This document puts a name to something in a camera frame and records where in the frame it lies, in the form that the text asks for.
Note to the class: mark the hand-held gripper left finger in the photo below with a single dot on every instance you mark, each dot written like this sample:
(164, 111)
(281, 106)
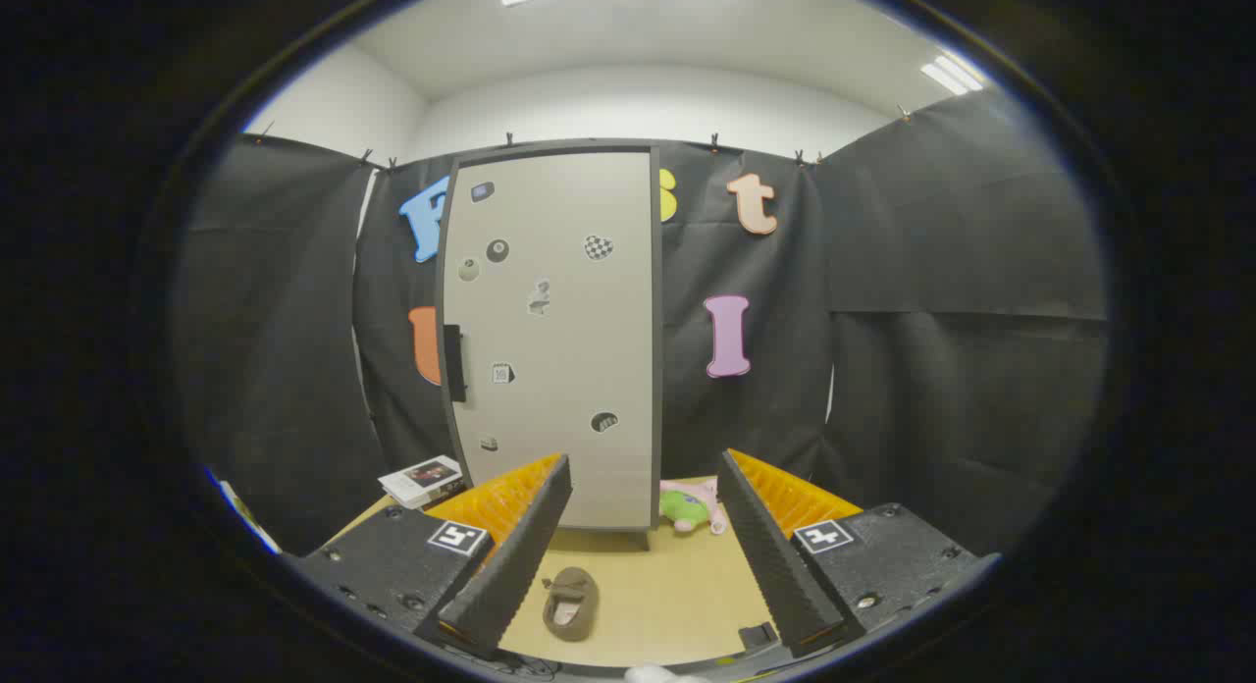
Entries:
(520, 565)

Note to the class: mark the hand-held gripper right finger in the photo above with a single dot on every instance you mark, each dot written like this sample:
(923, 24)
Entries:
(770, 565)

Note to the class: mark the brown fuzzy slipper shoe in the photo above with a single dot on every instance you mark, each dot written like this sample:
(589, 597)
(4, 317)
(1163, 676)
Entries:
(572, 604)

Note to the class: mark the grey shoe cabinet door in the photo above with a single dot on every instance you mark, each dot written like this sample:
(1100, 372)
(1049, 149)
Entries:
(559, 349)

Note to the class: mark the grey shoe cabinet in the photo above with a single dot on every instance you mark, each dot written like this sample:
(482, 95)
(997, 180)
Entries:
(656, 369)

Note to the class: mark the pink and green plush toy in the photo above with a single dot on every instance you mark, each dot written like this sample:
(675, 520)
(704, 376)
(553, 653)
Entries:
(692, 506)

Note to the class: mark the white book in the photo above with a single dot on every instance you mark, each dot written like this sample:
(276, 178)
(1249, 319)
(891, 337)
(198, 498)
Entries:
(422, 479)

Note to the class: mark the black backdrop cloth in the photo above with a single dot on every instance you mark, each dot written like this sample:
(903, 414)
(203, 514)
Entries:
(883, 369)

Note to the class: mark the small ceiling light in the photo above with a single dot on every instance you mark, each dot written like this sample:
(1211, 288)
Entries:
(952, 73)

